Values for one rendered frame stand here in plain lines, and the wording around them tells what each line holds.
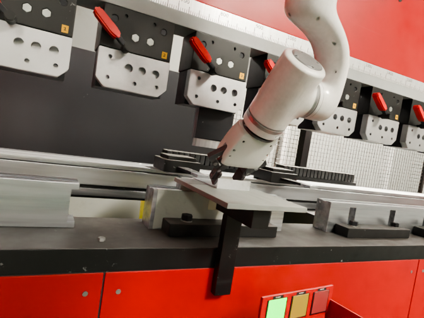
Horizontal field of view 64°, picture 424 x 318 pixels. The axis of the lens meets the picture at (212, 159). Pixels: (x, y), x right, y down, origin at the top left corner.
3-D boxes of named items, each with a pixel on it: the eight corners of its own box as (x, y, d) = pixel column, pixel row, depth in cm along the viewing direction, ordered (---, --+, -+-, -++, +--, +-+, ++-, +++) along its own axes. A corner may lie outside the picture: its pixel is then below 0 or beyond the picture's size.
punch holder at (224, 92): (185, 103, 77) (197, 29, 76) (173, 103, 84) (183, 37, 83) (241, 114, 83) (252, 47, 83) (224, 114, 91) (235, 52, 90)
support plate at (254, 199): (226, 209, 57) (228, 203, 57) (173, 180, 81) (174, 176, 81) (306, 212, 66) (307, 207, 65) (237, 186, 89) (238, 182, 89)
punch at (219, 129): (193, 146, 83) (199, 106, 82) (190, 145, 84) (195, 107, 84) (228, 151, 87) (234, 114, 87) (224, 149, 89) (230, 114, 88)
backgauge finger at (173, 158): (181, 180, 87) (184, 161, 87) (152, 166, 110) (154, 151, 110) (221, 184, 93) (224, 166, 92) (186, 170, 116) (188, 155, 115)
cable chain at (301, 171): (282, 174, 144) (284, 165, 144) (274, 172, 150) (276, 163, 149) (353, 182, 164) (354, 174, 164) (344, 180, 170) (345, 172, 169)
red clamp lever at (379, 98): (381, 91, 99) (394, 116, 103) (369, 91, 103) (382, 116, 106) (378, 94, 99) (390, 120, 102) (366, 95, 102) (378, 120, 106)
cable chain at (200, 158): (166, 161, 120) (167, 149, 120) (160, 159, 125) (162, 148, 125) (252, 171, 137) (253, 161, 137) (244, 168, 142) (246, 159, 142)
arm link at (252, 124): (279, 106, 71) (271, 117, 73) (243, 99, 67) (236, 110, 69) (294, 134, 66) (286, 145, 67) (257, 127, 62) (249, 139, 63)
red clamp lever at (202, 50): (197, 33, 72) (223, 70, 75) (189, 37, 75) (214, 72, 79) (191, 38, 71) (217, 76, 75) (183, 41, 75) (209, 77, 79)
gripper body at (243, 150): (276, 116, 72) (250, 151, 79) (235, 107, 67) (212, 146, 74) (289, 141, 67) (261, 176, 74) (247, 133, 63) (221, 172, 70)
